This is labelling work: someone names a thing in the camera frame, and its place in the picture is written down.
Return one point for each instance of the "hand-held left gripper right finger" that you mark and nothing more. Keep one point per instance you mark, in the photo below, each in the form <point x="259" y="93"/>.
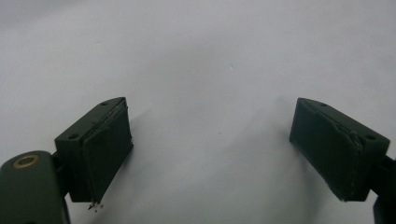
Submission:
<point x="336" y="155"/>

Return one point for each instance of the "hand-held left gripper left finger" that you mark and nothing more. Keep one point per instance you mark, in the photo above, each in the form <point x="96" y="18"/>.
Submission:
<point x="99" y="155"/>

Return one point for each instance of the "pale blue table mat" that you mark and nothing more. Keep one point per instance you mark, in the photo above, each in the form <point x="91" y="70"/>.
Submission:
<point x="199" y="62"/>

